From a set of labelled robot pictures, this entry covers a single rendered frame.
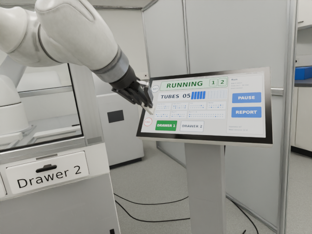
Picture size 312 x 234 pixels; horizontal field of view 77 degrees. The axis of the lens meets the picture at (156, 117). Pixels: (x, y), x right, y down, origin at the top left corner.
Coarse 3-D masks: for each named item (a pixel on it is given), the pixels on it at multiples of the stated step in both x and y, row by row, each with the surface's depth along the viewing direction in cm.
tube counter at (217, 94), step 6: (210, 90) 81; (216, 90) 80; (222, 90) 79; (186, 96) 84; (192, 96) 83; (198, 96) 82; (204, 96) 81; (210, 96) 80; (216, 96) 79; (222, 96) 78
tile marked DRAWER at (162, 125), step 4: (160, 120) 84; (164, 120) 84; (168, 120) 83; (172, 120) 82; (176, 120) 81; (156, 124) 84; (160, 124) 84; (164, 124) 83; (168, 124) 82; (172, 124) 81; (176, 124) 80; (156, 128) 83; (160, 128) 83; (164, 128) 82; (168, 128) 81; (172, 128) 80
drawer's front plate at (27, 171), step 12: (60, 156) 82; (72, 156) 82; (84, 156) 84; (12, 168) 76; (24, 168) 77; (36, 168) 79; (60, 168) 82; (72, 168) 83; (84, 168) 85; (12, 180) 77; (36, 180) 80; (60, 180) 83; (12, 192) 77
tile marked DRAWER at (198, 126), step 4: (184, 120) 80; (184, 124) 79; (188, 124) 78; (192, 124) 78; (196, 124) 77; (200, 124) 76; (180, 128) 79; (184, 128) 78; (188, 128) 78; (192, 128) 77; (196, 128) 76; (200, 128) 76
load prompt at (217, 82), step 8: (176, 80) 90; (184, 80) 88; (192, 80) 87; (200, 80) 85; (208, 80) 83; (216, 80) 82; (224, 80) 80; (160, 88) 92; (168, 88) 90; (176, 88) 88; (184, 88) 87; (192, 88) 85; (200, 88) 83
